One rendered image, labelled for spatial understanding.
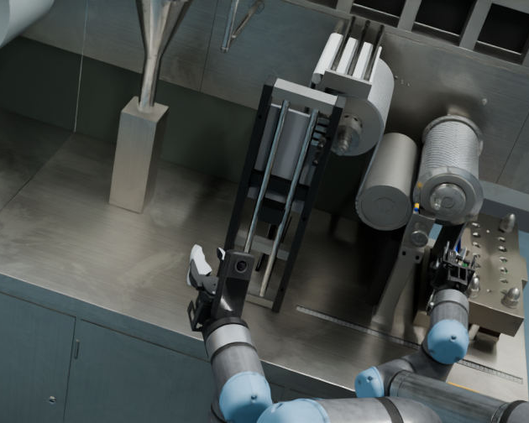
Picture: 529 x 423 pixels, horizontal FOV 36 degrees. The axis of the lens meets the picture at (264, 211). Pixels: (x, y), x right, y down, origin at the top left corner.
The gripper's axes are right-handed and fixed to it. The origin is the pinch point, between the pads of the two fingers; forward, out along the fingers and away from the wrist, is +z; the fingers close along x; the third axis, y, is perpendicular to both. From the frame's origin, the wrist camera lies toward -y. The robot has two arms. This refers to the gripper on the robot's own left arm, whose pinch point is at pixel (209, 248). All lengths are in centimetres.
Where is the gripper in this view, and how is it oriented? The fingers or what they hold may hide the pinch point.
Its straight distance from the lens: 143.2
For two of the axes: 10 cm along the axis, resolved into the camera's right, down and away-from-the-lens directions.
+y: -3.5, 7.9, 5.1
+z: -2.4, -6.0, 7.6
